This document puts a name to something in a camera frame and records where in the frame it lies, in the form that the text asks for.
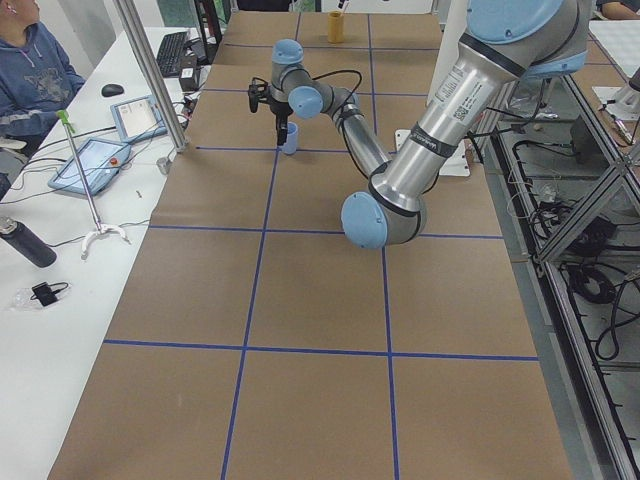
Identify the dark water bottle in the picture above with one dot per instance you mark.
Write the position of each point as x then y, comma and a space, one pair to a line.
28, 244

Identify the far teach pendant tablet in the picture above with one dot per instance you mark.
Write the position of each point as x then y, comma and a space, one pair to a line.
138, 119

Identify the person in blue hoodie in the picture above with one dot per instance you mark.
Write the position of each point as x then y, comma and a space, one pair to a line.
37, 78

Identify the small black device with cable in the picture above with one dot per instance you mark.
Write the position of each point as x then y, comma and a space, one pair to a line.
47, 294

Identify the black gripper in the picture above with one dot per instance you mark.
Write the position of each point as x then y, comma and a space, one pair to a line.
278, 108

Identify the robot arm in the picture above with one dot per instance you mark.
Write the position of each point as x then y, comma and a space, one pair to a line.
502, 42

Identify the black keyboard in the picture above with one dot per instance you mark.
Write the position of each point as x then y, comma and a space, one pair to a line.
170, 53

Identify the yellow-brown cylindrical cup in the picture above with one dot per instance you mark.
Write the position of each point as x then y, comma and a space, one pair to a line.
335, 34

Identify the aluminium frame post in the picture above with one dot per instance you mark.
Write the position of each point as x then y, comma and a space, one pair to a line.
142, 51

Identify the small metal cylinder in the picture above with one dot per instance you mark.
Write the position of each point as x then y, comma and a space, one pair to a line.
163, 165

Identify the blue plastic cup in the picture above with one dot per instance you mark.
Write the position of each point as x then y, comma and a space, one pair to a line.
290, 145

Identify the black computer mouse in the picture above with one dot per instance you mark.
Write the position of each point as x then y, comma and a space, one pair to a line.
111, 90

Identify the reacher grabber stick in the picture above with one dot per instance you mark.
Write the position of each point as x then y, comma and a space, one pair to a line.
101, 229

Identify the teach pendant tablet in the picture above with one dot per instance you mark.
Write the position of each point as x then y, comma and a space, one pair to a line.
138, 119
101, 161

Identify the near teach pendant tablet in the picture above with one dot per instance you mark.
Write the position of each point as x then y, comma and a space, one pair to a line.
101, 161

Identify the white central pillar with base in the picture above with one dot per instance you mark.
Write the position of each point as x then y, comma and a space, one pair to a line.
451, 16

